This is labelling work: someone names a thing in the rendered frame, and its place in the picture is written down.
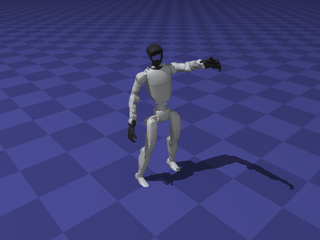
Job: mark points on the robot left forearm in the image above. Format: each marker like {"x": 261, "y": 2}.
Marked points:
{"x": 195, "y": 64}

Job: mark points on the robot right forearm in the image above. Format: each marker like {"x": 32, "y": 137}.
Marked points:
{"x": 132, "y": 109}

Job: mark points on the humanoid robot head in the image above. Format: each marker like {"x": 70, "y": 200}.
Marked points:
{"x": 153, "y": 50}

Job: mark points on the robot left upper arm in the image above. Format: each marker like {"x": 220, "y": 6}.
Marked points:
{"x": 179, "y": 67}

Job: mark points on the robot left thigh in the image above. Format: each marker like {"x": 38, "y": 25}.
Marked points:
{"x": 174, "y": 127}

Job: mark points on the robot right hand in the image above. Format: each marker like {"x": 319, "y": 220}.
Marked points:
{"x": 131, "y": 131}

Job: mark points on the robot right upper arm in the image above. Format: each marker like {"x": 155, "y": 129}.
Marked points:
{"x": 140, "y": 79}

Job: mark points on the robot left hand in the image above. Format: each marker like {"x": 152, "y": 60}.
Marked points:
{"x": 213, "y": 63}

